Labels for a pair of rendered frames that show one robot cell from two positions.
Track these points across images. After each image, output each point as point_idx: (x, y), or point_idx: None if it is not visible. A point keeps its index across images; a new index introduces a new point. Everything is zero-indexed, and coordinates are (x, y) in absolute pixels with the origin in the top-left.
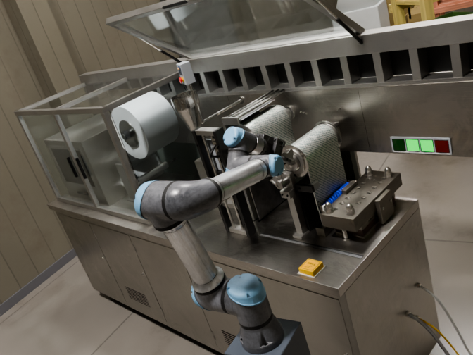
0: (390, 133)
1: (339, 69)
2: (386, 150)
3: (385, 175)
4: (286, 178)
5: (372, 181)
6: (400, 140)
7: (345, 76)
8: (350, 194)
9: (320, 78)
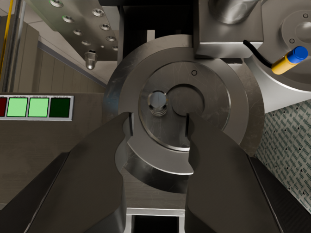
0: (71, 125)
1: (156, 223)
2: (84, 97)
3: (91, 56)
4: (220, 16)
5: (100, 44)
6: (55, 114)
7: (127, 229)
8: (98, 8)
9: (178, 230)
